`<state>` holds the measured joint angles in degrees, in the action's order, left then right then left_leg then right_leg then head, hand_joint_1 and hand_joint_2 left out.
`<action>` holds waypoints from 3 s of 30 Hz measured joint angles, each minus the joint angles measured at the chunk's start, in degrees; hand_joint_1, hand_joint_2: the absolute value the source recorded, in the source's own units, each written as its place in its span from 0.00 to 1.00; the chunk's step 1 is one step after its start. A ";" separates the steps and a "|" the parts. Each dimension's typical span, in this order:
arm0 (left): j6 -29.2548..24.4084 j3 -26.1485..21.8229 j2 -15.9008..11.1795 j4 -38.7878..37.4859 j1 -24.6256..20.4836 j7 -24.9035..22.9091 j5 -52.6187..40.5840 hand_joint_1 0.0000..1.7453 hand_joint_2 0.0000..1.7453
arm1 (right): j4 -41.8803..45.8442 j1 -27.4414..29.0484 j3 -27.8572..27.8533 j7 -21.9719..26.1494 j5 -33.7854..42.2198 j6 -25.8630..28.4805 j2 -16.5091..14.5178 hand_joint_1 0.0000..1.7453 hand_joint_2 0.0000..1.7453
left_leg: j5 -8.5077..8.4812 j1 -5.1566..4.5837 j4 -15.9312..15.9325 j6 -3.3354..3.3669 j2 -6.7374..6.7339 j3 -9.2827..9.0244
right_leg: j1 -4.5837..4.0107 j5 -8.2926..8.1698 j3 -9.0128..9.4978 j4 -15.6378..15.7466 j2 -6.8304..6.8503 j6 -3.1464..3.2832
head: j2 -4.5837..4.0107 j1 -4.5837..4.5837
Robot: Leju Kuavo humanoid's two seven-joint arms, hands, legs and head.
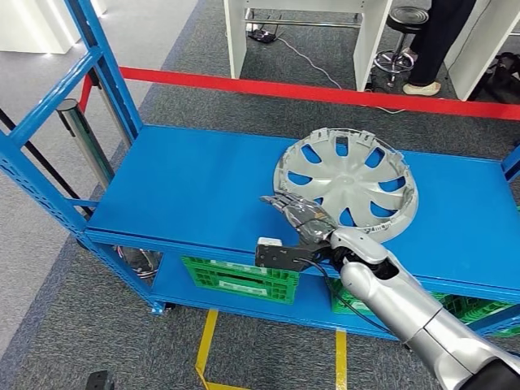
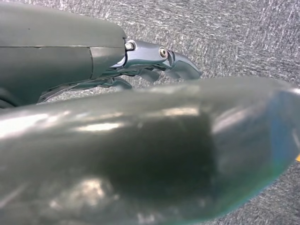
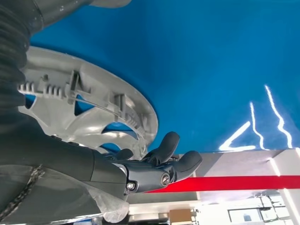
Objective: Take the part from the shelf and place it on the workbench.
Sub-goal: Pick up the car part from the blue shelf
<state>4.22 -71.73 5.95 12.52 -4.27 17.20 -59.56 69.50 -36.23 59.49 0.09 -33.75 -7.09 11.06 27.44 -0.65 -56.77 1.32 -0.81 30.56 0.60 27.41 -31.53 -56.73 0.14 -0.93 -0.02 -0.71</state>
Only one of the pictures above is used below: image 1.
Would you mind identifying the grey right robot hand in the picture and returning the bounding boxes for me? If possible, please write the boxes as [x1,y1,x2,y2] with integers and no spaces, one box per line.
[259,193,339,249]

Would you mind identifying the silver plastic hubcap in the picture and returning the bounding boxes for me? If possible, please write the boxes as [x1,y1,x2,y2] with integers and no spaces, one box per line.
[273,127,420,245]

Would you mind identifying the blue metal shelf rack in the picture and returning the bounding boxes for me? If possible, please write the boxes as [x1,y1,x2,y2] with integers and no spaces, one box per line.
[0,0,520,345]

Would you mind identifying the green plastic crate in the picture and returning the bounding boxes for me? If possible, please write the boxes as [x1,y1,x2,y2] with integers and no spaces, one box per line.
[330,277,448,316]
[432,292,520,339]
[181,256,300,306]

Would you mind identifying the yellow floor tape strip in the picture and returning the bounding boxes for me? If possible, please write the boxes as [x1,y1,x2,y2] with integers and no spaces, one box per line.
[195,309,251,390]
[335,329,349,390]

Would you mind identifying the red barrier belt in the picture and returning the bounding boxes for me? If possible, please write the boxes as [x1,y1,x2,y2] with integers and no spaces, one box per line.
[79,66,520,122]

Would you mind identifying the white desk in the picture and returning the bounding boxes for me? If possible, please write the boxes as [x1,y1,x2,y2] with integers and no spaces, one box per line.
[443,0,520,102]
[223,0,394,93]

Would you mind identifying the black router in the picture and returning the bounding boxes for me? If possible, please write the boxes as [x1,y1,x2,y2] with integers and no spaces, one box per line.
[247,28,281,44]

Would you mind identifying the black round stool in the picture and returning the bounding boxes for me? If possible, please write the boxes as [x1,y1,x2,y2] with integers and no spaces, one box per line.
[373,6,430,89]

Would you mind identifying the person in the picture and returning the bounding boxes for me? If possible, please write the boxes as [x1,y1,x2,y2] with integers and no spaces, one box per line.
[402,0,477,98]

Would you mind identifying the black bag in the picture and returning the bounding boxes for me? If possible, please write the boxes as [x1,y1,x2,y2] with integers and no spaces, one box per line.
[485,52,520,104]

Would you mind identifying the black robot foot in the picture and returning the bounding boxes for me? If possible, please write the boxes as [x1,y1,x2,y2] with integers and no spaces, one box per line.
[85,370,115,390]

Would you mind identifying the black barrier belt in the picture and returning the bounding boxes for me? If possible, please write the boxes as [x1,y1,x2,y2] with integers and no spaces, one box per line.
[0,107,94,218]

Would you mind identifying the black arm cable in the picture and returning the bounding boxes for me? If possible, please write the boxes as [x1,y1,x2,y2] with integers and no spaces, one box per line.
[298,258,393,335]

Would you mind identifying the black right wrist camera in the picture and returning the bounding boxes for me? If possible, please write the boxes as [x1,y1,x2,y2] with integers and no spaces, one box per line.
[254,236,332,273]

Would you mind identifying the white floor cable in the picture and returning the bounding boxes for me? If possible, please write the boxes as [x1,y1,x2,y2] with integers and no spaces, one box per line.
[276,36,408,115]

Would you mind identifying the chrome stanchion post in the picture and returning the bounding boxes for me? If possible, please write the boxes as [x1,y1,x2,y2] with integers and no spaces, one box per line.
[88,68,134,149]
[56,98,163,280]

